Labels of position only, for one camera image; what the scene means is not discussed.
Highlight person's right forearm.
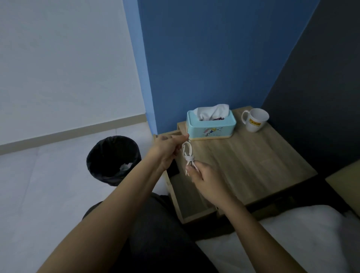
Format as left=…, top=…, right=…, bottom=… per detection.
left=218, top=197, right=307, bottom=273

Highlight light blue tissue box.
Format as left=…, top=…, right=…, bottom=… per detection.
left=186, top=109, right=237, bottom=141

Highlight person's dark trousers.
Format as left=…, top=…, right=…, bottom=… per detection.
left=82, top=193, right=220, bottom=273

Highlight white bed sheet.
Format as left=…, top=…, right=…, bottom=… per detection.
left=195, top=205, right=360, bottom=273

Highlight person's left forearm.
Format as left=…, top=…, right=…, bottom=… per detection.
left=37, top=150, right=166, bottom=273

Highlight white mug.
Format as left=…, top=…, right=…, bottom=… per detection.
left=241, top=108, right=270, bottom=133

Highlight person's right hand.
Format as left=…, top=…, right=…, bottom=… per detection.
left=185, top=161, right=236, bottom=210

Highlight person's left hand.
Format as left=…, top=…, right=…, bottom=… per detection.
left=151, top=133, right=190, bottom=171

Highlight white cable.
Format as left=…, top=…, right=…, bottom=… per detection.
left=182, top=140, right=200, bottom=176

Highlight white tissue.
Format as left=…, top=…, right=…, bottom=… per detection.
left=193, top=104, right=230, bottom=121

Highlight black trash bin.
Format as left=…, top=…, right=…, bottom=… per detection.
left=86, top=136, right=142, bottom=187

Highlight wooden bedside table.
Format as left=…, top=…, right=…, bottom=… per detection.
left=153, top=106, right=318, bottom=224

